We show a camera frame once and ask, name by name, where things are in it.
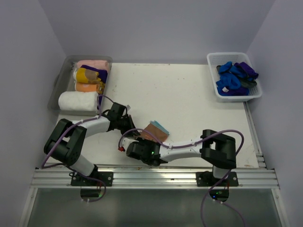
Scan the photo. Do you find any brown orange towel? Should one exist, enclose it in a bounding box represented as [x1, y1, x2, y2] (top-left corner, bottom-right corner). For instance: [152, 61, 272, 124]
[137, 121, 169, 142]

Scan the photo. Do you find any yellow bear towel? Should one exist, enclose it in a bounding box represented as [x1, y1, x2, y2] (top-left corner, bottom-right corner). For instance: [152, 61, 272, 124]
[73, 68, 100, 84]

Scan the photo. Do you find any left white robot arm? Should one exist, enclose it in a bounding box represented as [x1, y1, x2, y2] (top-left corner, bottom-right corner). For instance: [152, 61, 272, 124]
[44, 102, 134, 187]

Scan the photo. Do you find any purple rolled towel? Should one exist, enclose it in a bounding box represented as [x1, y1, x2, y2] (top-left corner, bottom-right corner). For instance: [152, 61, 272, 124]
[82, 65, 107, 84]

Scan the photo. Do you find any orange rolled towel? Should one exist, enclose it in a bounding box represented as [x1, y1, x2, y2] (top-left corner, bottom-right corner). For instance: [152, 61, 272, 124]
[75, 82, 105, 94]

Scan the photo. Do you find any white rolled towel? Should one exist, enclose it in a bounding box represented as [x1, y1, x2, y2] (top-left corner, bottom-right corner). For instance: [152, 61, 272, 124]
[58, 91, 98, 111]

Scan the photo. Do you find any pink rolled towel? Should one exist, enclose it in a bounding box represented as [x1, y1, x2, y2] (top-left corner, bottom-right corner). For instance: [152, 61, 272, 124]
[76, 60, 109, 72]

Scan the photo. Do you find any grey plastic tray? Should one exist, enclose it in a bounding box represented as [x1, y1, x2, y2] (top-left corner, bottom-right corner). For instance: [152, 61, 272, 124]
[47, 55, 113, 116]

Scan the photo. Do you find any blue towel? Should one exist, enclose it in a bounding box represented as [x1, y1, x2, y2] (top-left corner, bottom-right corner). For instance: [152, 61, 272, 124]
[216, 73, 249, 96]
[217, 61, 241, 75]

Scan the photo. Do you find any white plastic basket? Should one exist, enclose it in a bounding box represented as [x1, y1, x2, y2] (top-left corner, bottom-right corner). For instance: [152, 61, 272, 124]
[207, 52, 262, 103]

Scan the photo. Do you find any dark green towel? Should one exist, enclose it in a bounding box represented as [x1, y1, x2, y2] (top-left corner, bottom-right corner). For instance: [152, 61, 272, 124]
[239, 78, 257, 89]

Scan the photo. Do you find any purple towel in basket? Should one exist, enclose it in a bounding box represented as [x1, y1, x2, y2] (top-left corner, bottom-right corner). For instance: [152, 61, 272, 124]
[234, 62, 259, 81]

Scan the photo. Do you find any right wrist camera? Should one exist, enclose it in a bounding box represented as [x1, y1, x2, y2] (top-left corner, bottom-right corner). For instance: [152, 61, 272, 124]
[118, 138, 136, 152]

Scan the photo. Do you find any aluminium mounting rail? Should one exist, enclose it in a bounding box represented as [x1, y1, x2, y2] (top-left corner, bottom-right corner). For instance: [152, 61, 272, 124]
[30, 165, 279, 189]

